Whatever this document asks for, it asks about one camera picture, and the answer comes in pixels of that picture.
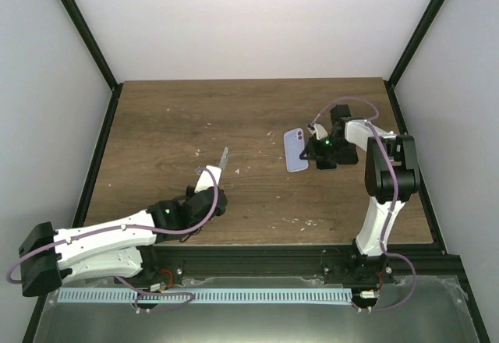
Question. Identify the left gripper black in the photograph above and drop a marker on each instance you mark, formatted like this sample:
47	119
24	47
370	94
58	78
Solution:
189	189

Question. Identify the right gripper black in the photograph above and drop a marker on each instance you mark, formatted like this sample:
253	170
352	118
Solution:
312	149

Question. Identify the lilac phone case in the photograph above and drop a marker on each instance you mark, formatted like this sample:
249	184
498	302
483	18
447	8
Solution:
294	145

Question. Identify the dark green phone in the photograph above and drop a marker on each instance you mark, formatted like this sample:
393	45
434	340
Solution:
326	165

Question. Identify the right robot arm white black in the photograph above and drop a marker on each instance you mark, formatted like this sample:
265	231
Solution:
391	177

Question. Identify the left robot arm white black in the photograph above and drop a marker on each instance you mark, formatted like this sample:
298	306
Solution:
52	257

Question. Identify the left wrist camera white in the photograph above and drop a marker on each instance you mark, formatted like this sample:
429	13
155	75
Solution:
209	177

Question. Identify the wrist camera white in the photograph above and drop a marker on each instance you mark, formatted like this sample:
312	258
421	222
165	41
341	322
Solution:
209	177
317	131

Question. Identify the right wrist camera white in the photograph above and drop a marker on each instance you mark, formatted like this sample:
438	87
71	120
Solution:
317	131

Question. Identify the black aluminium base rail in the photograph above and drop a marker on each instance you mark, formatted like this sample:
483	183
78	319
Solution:
341	264

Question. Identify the light blue slotted cable duct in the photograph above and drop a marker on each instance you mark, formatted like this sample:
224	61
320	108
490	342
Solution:
315	296

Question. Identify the right black frame post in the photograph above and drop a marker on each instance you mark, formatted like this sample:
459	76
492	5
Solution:
429	15

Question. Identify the black frame post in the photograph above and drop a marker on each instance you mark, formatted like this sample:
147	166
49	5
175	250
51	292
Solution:
429	15
79	22

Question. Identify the left black frame post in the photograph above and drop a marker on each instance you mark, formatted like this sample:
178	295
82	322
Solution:
79	22

